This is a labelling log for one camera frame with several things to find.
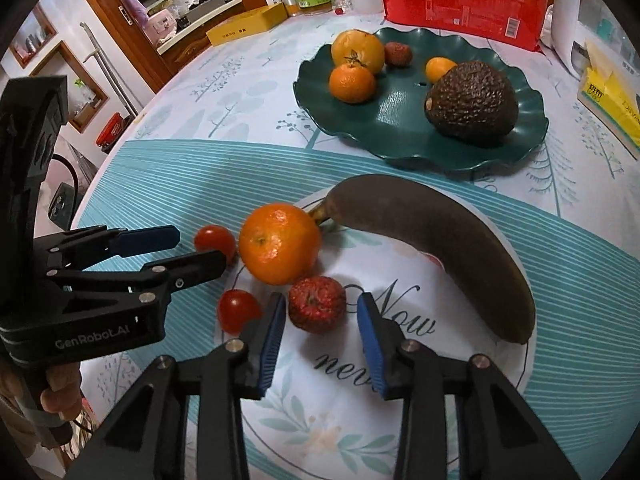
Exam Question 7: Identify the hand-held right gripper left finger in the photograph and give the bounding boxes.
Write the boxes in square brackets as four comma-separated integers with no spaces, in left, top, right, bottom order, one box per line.
[64,291,287,480]

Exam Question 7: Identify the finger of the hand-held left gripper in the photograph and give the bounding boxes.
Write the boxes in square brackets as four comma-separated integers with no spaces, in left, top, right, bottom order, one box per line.
[45,225,182,268]
[45,249,227,321]

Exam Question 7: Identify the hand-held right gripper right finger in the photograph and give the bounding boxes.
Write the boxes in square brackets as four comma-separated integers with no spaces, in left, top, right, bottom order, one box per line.
[356,291,582,480]

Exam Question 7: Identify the cherry tomato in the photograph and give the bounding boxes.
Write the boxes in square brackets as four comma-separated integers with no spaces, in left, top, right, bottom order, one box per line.
[217,289,263,336]
[194,225,237,264]

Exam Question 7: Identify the white printed plate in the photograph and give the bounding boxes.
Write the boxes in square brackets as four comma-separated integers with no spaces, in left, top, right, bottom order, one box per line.
[215,187,538,480]

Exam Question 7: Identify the smooth mandarin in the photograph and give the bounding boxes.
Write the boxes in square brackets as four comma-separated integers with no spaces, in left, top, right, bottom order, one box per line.
[238,202,322,286]

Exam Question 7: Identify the dark overripe banana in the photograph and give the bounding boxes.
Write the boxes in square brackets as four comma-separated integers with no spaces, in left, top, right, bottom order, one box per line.
[308,174,536,345]

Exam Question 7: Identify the dark green scalloped plate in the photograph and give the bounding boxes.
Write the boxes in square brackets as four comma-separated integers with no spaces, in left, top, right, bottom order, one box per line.
[293,26,549,171]

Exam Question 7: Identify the mandarin with stem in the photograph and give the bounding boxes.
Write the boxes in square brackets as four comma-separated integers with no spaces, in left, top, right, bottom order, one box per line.
[329,62,377,105]

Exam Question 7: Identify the dark avocado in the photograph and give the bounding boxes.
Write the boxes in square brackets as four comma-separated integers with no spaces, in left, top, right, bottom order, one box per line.
[425,60,519,149]

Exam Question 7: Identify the large orange with sticker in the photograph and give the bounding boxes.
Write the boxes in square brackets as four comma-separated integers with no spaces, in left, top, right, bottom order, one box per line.
[331,30,386,75]

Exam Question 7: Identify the small orange kumquat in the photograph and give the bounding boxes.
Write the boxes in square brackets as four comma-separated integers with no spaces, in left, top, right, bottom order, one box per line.
[425,57,458,84]

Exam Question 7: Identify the person's left hand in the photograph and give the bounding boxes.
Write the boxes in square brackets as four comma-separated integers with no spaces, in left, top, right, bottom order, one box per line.
[39,361,84,414]

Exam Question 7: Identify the red lid jar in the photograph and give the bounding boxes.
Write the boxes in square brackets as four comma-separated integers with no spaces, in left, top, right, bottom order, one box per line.
[96,115,134,153]

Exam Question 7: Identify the pink box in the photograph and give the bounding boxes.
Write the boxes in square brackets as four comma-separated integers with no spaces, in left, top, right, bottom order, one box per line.
[145,10,179,36]

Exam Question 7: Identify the yellow tin box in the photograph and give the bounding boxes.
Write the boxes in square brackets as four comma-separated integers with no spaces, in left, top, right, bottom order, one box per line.
[206,3,288,47]

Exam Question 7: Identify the yellow tissue pack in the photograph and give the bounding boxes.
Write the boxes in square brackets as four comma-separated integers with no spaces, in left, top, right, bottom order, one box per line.
[575,42,640,161]

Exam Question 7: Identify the red paper cup package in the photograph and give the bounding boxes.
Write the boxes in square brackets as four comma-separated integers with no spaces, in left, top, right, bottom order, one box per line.
[375,0,558,52]

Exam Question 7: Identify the white appliance with clear door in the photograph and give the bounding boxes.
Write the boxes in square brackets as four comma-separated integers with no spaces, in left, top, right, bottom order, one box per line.
[540,0,640,78]

